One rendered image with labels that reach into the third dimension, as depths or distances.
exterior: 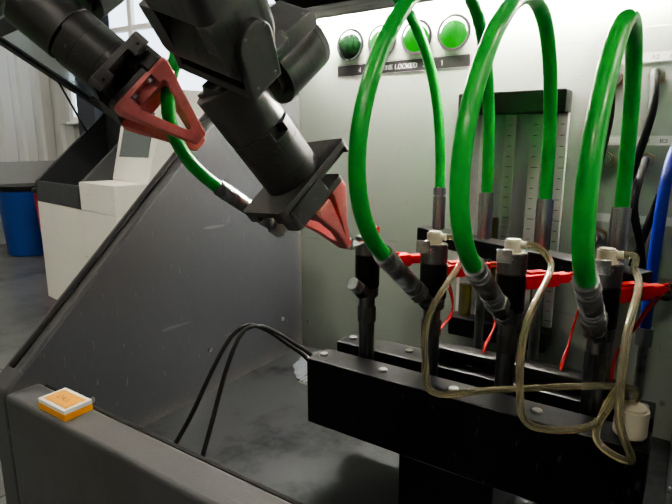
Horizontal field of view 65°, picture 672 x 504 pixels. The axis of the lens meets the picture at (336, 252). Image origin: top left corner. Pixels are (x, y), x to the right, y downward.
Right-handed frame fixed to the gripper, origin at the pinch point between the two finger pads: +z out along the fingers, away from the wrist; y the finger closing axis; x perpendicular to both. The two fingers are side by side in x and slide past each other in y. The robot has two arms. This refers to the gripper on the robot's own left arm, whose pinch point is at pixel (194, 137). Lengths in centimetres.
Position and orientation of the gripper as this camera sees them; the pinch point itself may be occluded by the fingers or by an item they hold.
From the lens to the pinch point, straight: 56.1
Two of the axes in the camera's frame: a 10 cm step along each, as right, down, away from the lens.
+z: 7.5, 6.3, 1.9
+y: -2.7, 0.3, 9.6
